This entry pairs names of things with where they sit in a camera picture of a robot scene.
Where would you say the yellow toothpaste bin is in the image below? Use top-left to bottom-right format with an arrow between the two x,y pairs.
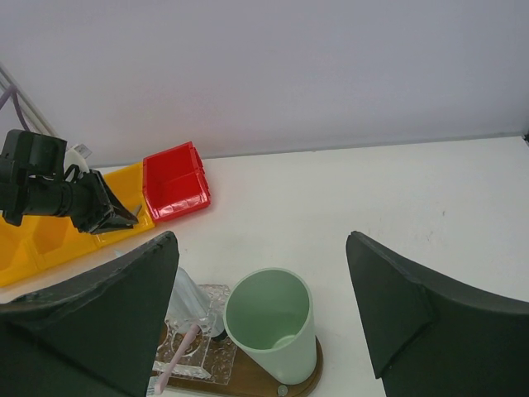
22,216 -> 97,270

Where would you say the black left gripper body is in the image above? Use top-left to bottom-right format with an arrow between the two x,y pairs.
1,130 -> 114,234

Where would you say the empty yellow bin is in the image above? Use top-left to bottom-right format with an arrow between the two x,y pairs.
1,217 -> 38,287

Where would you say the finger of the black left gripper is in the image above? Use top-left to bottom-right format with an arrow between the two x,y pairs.
97,171 -> 138,234

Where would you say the oval wooden tray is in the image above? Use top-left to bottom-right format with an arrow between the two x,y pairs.
166,339 -> 324,397

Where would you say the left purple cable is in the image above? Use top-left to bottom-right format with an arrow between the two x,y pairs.
0,84 -> 32,133

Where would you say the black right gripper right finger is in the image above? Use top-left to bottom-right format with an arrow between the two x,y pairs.
346,232 -> 528,396

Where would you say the yellow toothbrush bin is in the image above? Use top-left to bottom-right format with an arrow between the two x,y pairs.
93,162 -> 155,248

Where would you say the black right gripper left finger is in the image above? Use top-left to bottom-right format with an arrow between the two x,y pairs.
1,232 -> 179,396

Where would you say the left aluminium frame post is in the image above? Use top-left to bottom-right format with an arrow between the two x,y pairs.
1,64 -> 59,137

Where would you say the red plastic bin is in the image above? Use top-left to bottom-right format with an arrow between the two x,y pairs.
143,141 -> 211,223

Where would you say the clear compartment organizer box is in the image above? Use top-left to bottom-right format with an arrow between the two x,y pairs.
153,285 -> 237,385

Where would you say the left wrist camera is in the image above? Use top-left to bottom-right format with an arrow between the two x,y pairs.
64,144 -> 92,173

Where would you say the pink toothbrush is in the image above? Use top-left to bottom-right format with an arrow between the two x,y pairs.
146,324 -> 201,396

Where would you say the pale green cup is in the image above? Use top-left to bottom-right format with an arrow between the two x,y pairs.
224,268 -> 317,385

